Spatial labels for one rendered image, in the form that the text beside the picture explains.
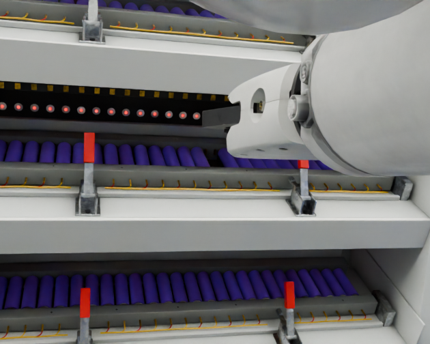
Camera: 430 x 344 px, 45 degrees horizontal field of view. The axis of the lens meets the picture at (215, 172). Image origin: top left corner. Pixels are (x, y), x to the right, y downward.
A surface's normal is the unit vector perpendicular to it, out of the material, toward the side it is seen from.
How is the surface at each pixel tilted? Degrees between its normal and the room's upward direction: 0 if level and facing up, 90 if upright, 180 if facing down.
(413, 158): 149
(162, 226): 107
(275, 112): 86
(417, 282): 90
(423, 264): 90
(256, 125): 96
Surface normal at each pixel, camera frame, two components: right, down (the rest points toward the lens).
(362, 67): -0.97, 0.04
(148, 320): 0.21, 0.46
